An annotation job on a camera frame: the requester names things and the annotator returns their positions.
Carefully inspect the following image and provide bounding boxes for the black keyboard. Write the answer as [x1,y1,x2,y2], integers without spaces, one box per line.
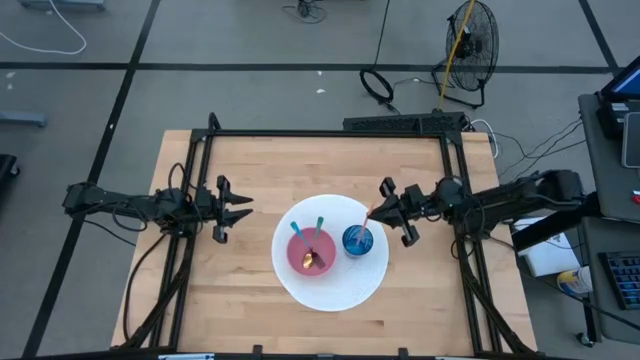
[598,249,640,312]

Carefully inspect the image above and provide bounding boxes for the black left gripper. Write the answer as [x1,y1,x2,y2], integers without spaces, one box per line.
[194,174,255,245]

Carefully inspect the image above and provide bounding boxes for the black floor fan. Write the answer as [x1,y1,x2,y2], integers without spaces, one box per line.
[431,0,501,110]

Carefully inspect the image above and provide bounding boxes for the white floor cable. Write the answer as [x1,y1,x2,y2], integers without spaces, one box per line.
[0,0,88,57]

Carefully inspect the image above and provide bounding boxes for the yellow hanging cable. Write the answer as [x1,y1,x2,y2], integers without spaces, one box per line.
[437,0,477,112]

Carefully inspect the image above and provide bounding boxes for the black arm base cable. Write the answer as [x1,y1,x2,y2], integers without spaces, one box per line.
[122,231,169,344]

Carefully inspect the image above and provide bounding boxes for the grey desk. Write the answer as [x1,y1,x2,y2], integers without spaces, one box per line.
[577,92,640,224]

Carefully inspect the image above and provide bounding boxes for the black metal table frame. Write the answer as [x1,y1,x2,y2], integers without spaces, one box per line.
[118,111,540,360]

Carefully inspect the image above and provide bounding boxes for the metal fork with blue handle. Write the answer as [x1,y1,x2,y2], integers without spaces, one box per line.
[289,220,328,271]

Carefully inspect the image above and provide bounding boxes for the black perforated box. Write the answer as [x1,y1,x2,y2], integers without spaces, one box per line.
[342,111,470,135]

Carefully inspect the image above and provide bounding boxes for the white round woven placemat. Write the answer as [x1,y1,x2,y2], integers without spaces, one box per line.
[270,193,391,313]

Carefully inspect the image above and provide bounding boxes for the black floor cables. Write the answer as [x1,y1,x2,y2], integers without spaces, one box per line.
[491,116,589,192]

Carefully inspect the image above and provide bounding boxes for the black diagonal beam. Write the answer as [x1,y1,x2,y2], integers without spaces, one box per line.
[511,199,602,254]

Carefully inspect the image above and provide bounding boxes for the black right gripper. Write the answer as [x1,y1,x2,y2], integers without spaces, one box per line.
[368,176,459,249]

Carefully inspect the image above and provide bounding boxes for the blue faceted glass cup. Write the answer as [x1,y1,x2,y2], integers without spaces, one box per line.
[341,223,375,260]

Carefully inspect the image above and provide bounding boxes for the black hanging cable with coil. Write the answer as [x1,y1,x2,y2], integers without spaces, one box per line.
[359,0,402,115]

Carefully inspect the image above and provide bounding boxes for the grey floor bar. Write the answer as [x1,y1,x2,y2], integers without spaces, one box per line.
[0,110,49,129]

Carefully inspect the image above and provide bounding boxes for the orange drinking straw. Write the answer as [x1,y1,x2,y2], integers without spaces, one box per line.
[355,203,376,248]

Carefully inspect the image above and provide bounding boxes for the black cable tangle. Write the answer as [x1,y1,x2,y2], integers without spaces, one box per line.
[281,0,328,25]

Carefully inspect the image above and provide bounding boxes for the grey tablet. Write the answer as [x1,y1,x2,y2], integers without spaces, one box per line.
[621,111,640,170]

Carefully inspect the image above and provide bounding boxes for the white wipes canister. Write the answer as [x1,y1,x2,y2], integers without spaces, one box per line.
[555,265,594,297]

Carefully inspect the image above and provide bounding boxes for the laptop with blue screen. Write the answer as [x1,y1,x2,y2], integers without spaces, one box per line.
[599,63,640,102]

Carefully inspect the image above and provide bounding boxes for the white box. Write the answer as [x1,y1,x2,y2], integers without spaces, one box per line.
[511,215,582,278]

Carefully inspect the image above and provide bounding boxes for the pink bowl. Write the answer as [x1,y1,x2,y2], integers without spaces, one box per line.
[285,226,338,277]

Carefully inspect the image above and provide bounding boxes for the gold spoon with green handle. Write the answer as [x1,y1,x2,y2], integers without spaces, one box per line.
[301,215,326,270]

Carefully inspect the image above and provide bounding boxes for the white cable loop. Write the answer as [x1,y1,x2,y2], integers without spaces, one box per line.
[469,117,501,161]

